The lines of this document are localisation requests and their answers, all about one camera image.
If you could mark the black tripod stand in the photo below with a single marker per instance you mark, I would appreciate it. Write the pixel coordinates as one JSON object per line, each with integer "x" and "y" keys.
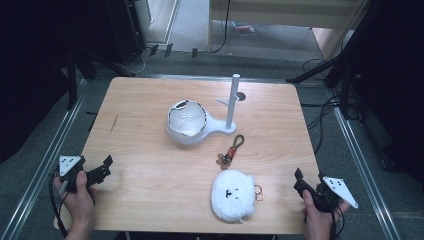
{"x": 336, "y": 56}

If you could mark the black metal stand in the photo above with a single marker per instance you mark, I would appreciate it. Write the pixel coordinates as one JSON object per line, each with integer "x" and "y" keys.
{"x": 71, "y": 80}

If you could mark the light wooden furniture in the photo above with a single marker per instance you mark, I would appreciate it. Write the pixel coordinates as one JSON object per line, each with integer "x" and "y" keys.
{"x": 286, "y": 10}

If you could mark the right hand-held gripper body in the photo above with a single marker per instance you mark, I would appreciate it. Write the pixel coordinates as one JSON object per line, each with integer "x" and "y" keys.
{"x": 328, "y": 193}

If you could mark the black cabinet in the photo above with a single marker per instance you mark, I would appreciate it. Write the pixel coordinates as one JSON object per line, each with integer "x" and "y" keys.
{"x": 126, "y": 30}

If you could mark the white stand with bowl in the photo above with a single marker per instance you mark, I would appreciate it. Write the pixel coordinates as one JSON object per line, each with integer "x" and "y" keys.
{"x": 191, "y": 123}

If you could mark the metal floor rail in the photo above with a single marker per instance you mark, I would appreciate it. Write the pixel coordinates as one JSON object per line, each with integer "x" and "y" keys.
{"x": 43, "y": 166}
{"x": 363, "y": 173}

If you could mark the person's right hand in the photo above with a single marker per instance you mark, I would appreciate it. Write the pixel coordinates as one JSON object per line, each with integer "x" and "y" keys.
{"x": 316, "y": 220}

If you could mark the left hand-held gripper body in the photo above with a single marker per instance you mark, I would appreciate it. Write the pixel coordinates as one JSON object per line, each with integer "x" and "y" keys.
{"x": 71, "y": 166}

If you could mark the person's left hand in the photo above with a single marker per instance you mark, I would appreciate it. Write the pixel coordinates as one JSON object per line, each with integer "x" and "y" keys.
{"x": 80, "y": 203}

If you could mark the white fluffy pouch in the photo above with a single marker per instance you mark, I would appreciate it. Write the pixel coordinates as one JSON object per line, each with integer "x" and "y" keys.
{"x": 232, "y": 195}

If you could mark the magazine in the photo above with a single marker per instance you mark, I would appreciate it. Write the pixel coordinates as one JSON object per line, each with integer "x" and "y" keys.
{"x": 244, "y": 28}

